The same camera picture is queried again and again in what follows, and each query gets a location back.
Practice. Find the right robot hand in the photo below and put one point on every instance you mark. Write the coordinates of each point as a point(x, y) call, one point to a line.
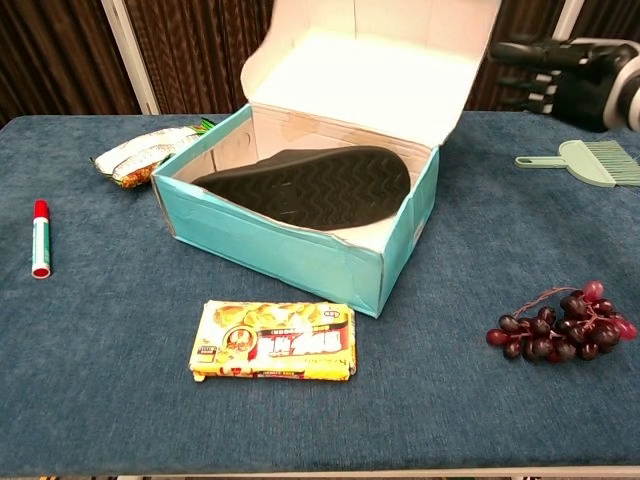
point(585, 85)

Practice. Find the black shoe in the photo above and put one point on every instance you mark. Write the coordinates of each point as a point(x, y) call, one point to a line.
point(310, 190)

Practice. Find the light blue shoe box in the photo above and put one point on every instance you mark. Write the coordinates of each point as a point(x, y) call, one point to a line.
point(280, 250)

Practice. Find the dark brown partition panel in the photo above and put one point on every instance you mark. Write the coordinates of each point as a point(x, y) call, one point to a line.
point(525, 20)
point(610, 17)
point(200, 55)
point(50, 50)

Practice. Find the mint green hand brush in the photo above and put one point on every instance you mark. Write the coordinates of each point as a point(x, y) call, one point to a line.
point(585, 162)

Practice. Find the dark red grape bunch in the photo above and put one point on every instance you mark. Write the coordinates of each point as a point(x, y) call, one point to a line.
point(575, 330)

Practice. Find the yellow snack packet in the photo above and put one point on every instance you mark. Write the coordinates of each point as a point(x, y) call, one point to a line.
point(270, 345)

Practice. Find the white green snack packet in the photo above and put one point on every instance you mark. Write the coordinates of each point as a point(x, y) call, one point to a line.
point(140, 150)

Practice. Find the dark blue table cloth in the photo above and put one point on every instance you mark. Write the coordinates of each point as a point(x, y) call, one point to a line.
point(100, 375)

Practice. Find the red capped marker pen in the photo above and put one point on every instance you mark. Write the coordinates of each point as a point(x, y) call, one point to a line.
point(41, 240)

